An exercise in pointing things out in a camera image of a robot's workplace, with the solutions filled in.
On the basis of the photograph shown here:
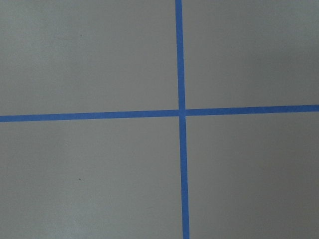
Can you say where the blue tape grid lines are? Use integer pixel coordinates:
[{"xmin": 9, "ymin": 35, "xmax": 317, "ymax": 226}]
[{"xmin": 0, "ymin": 0, "xmax": 319, "ymax": 239}]

